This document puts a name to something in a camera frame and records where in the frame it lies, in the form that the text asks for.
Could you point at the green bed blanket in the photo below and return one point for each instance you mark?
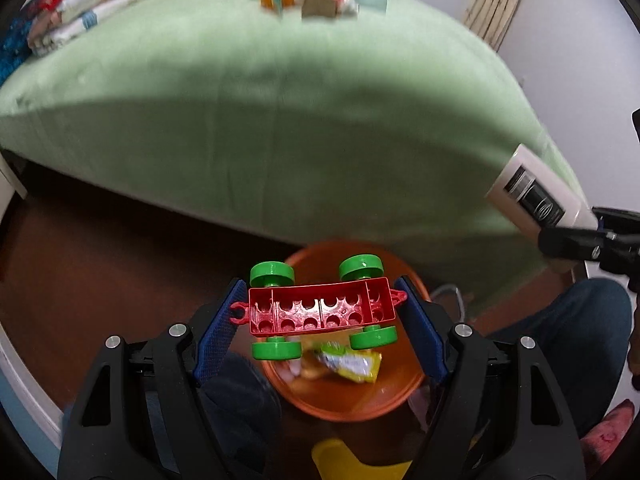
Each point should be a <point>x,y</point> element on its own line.
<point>250,135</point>

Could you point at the beige curtain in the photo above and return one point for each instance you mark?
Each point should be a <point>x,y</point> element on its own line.
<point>497,0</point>

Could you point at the red toy car green wheels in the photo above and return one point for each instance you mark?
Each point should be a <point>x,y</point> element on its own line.
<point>320,310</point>

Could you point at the brown cardboard box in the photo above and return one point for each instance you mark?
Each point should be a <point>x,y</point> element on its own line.
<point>319,6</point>

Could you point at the person's right leg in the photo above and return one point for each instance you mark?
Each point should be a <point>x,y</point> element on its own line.
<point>560,340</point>

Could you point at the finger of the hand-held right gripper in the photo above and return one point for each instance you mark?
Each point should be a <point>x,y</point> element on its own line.
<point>570,242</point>
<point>617,217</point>

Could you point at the pink slipper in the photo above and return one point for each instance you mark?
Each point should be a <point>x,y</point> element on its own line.
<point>607,435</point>

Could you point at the white lotion bottle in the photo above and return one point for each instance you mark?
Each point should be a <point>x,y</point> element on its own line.
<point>520,185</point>

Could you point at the yellow snack wrapper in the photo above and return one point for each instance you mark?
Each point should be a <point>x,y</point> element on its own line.
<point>350,366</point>

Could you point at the white nightstand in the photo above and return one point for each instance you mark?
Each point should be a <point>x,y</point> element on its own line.
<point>10,185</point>

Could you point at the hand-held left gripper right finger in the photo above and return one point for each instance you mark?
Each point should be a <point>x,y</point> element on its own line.
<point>424,332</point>

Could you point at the yellow plastic stool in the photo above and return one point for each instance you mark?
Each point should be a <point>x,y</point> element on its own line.
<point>350,462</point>

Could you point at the orange plastic basin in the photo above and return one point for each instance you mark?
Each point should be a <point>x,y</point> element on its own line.
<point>350,402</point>

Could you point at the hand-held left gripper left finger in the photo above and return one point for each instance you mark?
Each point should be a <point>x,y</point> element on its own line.
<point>220,332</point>

